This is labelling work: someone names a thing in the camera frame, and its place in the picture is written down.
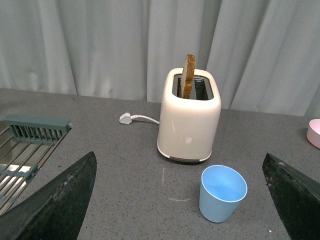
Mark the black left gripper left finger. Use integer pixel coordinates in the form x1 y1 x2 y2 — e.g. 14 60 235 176
0 151 97 240

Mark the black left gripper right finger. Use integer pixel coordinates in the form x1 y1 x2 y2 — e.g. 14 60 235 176
262 153 320 240

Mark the pink bowl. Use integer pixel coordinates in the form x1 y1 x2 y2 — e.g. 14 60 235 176
306 118 320 149

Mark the light blue cup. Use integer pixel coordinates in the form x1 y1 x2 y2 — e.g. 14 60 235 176
199 165 248 223

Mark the green dish drying rack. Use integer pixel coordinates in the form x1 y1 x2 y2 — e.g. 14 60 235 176
0 114 72 214

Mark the white power plug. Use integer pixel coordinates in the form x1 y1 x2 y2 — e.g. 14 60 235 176
119 112 132 125

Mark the white two-slot toaster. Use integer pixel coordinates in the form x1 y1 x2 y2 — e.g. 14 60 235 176
157 68 222 163

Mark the toasted bread slice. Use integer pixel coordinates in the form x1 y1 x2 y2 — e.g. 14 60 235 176
180 54 196 99

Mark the white power cable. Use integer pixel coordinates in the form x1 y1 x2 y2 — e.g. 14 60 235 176
130 114 161 125

